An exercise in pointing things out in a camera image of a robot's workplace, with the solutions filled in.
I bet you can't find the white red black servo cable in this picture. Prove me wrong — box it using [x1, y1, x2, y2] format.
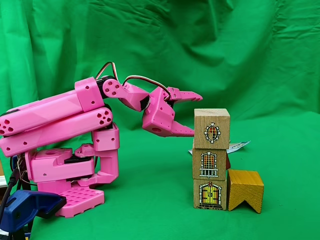
[122, 76, 173, 101]
[96, 61, 119, 81]

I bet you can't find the wooden block with door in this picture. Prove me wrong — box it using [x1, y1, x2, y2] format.
[192, 178, 228, 210]

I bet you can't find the controller board with wires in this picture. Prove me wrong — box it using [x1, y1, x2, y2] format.
[10, 154, 28, 181]

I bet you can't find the wooden block with oval window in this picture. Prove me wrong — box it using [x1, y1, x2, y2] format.
[194, 108, 231, 150]

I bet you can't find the yellow notched wooden block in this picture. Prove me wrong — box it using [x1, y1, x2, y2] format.
[226, 169, 265, 214]

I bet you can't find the blue clamp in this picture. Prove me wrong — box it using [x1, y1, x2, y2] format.
[0, 189, 68, 233]

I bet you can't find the black power cable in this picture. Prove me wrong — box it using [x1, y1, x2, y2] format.
[0, 168, 20, 216]

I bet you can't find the wooden block with balcony window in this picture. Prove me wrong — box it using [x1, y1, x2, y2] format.
[191, 147, 228, 180]

